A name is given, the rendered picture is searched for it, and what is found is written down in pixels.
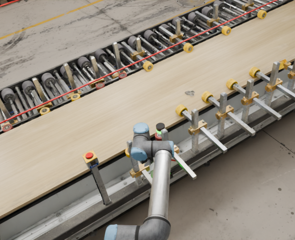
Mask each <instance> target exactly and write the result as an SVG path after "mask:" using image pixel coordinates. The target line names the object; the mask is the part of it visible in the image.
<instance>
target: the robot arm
mask: <svg viewBox="0 0 295 240"><path fill-rule="evenodd" d="M133 132H134V136H133V142H132V148H131V156H132V158H133V159H135V160H137V161H140V162H141V163H142V164H144V163H146V164H145V165H144V167H145V166H148V165H149V166H150V165H152V163H153V161H154V160H153V157H155V163H154V170H153V178H152V186H151V193H150V201H149V208H148V216H147V218H146V219H145V220H144V221H143V225H141V226H138V225H117V224H115V225H109V226H108V227H107V229H106V232H105V237H104V240H168V238H169V235H170V230H171V224H170V222H169V220H167V216H168V200H169V185H170V170H171V159H172V158H173V157H174V143H173V141H168V140H167V141H151V139H150V133H149V127H148V125H147V124H146V123H143V122H140V123H137V124H135V125H134V127H133Z"/></svg>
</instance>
